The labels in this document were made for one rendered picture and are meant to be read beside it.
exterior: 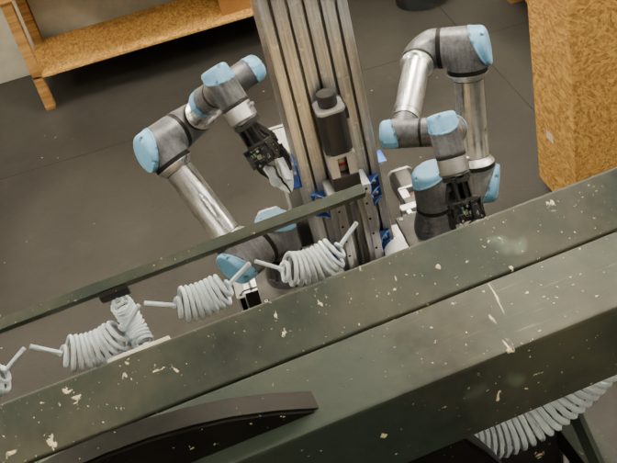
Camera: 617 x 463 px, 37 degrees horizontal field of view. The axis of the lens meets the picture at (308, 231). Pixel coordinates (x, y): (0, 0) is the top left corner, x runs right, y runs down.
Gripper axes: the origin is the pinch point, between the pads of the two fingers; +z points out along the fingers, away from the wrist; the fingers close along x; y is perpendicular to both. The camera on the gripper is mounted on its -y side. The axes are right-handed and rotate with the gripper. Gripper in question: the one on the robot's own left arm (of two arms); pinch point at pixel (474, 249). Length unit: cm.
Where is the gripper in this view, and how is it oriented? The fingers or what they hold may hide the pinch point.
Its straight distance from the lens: 234.6
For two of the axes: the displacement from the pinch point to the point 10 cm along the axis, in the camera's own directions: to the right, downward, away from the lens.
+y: 0.7, 1.4, -9.9
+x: 9.6, -2.8, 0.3
